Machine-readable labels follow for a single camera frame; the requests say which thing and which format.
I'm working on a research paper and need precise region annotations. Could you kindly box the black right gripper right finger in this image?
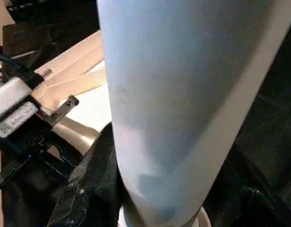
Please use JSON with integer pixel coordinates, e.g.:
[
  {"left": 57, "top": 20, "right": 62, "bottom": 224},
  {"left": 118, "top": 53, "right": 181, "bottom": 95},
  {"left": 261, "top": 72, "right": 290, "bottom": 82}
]
[{"left": 202, "top": 156, "right": 291, "bottom": 227}]

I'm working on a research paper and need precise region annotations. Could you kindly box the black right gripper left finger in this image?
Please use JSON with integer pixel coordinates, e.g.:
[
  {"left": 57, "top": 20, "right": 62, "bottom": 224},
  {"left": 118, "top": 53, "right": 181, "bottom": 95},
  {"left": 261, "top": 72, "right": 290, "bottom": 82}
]
[{"left": 46, "top": 122, "right": 123, "bottom": 227}]

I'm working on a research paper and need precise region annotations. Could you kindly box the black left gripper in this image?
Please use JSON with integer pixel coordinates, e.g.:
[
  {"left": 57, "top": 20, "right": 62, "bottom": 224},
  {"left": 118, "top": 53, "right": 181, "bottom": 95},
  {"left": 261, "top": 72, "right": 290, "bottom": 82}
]
[{"left": 0, "top": 45, "right": 82, "bottom": 183}]

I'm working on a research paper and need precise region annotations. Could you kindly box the white plastic table top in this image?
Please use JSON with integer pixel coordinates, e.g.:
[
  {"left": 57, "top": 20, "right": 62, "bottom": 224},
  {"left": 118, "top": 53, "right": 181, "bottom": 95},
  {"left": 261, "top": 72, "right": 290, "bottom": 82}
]
[{"left": 31, "top": 31, "right": 114, "bottom": 157}]

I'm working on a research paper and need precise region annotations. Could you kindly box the white plastic table leg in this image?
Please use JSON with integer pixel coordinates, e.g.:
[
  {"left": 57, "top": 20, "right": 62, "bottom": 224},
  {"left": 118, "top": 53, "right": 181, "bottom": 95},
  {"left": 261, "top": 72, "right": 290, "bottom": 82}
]
[{"left": 96, "top": 0, "right": 291, "bottom": 227}]

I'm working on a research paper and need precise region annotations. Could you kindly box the black work mat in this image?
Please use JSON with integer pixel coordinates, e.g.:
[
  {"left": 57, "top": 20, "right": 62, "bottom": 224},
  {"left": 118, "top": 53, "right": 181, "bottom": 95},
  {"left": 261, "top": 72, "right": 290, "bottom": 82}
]
[{"left": 0, "top": 0, "right": 291, "bottom": 227}]

